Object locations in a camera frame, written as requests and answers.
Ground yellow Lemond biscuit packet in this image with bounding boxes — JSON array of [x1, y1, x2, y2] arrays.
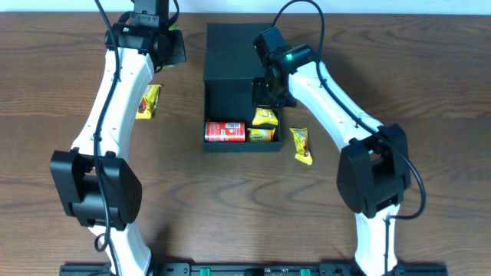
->
[[247, 128, 275, 143]]

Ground red drink can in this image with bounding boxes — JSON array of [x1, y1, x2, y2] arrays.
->
[[205, 122, 246, 143]]

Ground green pandan cake packet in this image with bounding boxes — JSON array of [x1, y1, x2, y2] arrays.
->
[[169, 24, 180, 31]]

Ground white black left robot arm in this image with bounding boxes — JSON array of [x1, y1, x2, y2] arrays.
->
[[50, 0, 186, 275]]

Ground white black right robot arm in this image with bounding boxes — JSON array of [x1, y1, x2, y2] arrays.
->
[[253, 27, 410, 275]]

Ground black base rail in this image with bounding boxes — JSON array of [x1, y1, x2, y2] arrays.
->
[[59, 261, 449, 276]]

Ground dark green box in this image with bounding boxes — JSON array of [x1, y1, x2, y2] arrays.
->
[[203, 23, 270, 129]]

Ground yellow Apollo chocolate cake packet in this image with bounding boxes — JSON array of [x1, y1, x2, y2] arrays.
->
[[136, 84, 162, 120]]

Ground yellow snack packet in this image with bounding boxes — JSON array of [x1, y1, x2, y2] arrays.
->
[[290, 128, 313, 166], [252, 108, 278, 126]]

